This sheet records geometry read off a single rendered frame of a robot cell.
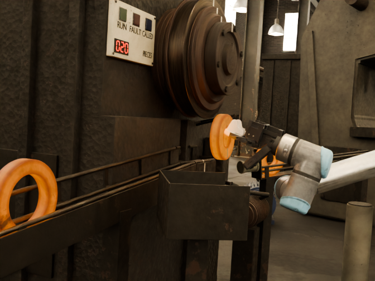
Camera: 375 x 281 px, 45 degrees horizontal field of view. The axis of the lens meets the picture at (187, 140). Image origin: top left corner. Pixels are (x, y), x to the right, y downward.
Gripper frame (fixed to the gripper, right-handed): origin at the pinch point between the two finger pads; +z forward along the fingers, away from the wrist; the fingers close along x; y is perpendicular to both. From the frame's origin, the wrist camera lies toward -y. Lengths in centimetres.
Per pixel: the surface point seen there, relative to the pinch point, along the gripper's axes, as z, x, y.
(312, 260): -30, -152, -82
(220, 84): 11.4, -12.1, 14.1
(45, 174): 14, 65, -14
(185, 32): 24.1, 1.7, 28.0
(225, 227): -23.5, 40.5, -16.2
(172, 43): 27.8, 1.5, 23.0
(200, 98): 16.4, -10.1, 7.0
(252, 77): 294, -871, 10
